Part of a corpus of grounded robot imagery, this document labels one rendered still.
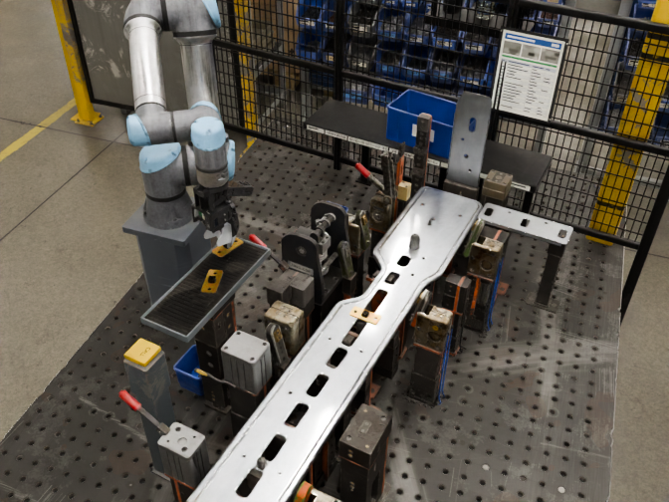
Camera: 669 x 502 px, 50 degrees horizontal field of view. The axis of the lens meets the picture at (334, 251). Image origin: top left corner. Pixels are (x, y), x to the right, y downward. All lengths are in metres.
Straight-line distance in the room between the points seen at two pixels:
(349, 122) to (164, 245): 0.96
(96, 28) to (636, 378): 3.53
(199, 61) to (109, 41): 2.69
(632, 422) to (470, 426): 1.22
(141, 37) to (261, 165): 1.30
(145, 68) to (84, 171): 2.74
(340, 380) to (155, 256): 0.72
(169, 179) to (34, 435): 0.81
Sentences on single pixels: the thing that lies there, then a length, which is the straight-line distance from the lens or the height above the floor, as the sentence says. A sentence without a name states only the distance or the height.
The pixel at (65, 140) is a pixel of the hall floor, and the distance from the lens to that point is 4.90.
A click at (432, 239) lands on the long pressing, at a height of 1.00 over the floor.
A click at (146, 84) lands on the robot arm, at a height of 1.59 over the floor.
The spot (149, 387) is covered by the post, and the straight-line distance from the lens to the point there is 1.72.
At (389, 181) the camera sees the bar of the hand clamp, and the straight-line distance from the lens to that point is 2.23.
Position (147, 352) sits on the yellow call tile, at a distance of 1.69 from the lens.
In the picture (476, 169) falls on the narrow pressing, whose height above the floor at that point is 1.07.
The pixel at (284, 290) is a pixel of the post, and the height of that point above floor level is 1.10.
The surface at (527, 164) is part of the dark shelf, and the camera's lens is 2.58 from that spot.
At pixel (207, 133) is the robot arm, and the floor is 1.56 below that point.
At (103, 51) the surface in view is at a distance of 4.73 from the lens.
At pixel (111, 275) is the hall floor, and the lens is 3.73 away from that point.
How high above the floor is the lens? 2.37
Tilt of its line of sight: 40 degrees down
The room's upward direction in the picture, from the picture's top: 1 degrees clockwise
